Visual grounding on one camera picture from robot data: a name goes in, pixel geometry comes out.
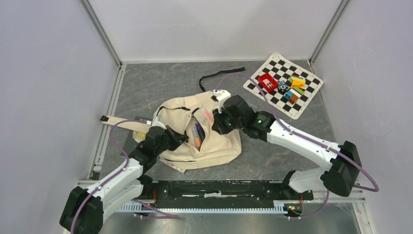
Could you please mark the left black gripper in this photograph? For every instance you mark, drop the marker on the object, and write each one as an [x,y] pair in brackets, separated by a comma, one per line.
[178,139]

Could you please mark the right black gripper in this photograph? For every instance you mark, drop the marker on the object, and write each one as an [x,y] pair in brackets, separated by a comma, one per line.
[218,125]

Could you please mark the grey orange highlighter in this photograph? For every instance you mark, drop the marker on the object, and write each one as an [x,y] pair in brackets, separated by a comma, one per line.
[195,136]

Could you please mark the purple black highlighter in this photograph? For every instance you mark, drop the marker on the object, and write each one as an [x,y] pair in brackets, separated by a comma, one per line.
[200,131]

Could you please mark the light orange highlighter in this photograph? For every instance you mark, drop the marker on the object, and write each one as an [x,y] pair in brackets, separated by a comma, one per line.
[208,116]

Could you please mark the cream canvas backpack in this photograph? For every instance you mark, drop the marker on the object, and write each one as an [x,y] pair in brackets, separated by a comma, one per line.
[180,113]

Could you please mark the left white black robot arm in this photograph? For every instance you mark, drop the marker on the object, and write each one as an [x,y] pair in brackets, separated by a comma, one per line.
[87,209]

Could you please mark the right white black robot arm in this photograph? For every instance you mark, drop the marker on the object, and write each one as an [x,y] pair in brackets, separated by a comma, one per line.
[338,164]

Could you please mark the floral cover book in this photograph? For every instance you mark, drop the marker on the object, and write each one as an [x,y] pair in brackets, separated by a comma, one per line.
[172,165]

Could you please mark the black dark book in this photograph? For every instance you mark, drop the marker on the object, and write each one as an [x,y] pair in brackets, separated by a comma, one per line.
[134,137]

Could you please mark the red toy block house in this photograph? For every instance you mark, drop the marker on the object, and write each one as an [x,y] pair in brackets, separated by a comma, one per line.
[268,82]

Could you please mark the blue owl toy figure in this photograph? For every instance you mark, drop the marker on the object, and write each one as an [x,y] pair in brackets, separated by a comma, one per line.
[283,87]

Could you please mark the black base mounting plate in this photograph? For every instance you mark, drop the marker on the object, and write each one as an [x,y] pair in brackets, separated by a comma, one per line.
[219,194]

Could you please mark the blue orange toy block stack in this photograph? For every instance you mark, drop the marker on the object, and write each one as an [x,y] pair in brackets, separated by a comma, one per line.
[292,96]

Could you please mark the black white checkerboard mat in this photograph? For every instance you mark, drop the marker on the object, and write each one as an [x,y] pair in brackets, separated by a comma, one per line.
[282,69]

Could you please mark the green orange toy block stack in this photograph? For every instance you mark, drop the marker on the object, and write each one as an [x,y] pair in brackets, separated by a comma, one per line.
[297,83]

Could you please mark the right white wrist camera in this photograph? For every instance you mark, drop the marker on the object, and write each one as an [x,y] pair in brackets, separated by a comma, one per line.
[220,96]

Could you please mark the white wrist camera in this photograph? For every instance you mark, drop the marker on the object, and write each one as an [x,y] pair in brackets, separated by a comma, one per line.
[220,96]
[156,121]

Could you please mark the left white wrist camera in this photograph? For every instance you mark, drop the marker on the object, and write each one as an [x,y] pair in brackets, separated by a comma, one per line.
[156,121]

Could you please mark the white slotted cable duct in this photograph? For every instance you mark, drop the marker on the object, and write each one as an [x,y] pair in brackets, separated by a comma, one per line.
[278,208]

